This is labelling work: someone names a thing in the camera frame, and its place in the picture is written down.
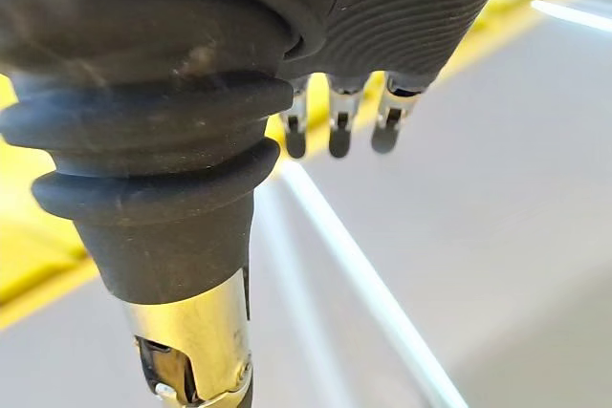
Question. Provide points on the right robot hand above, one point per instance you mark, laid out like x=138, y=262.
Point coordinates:
x=167, y=92

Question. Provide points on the grey shelf board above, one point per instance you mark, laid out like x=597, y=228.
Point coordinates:
x=454, y=198

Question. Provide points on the yellow shelf frame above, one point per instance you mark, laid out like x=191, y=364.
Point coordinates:
x=28, y=245

